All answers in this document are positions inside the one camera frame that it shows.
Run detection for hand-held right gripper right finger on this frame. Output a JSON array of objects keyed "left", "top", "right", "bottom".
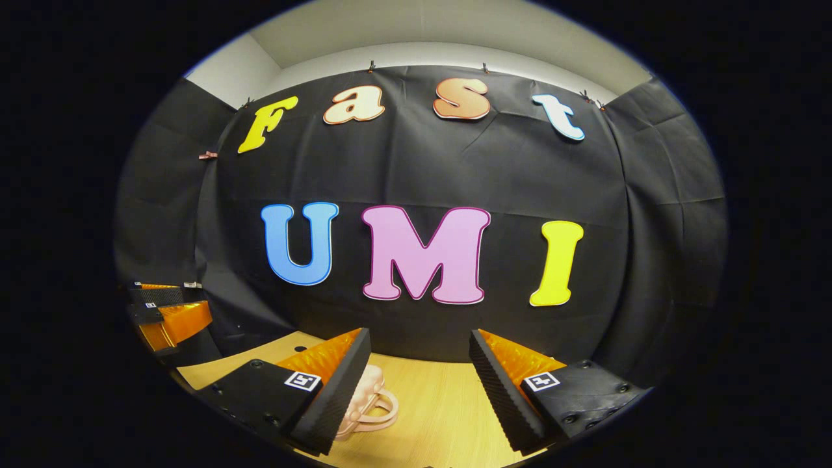
[{"left": 469, "top": 328, "right": 653, "bottom": 454}]

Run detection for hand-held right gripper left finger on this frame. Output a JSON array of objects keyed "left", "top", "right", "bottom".
[{"left": 195, "top": 327, "right": 372, "bottom": 456}]

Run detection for pink suitcase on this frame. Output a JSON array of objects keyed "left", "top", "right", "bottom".
[{"left": 335, "top": 364, "right": 398, "bottom": 441}]

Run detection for black backdrop cloth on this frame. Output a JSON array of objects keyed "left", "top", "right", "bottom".
[{"left": 114, "top": 64, "right": 729, "bottom": 391}]

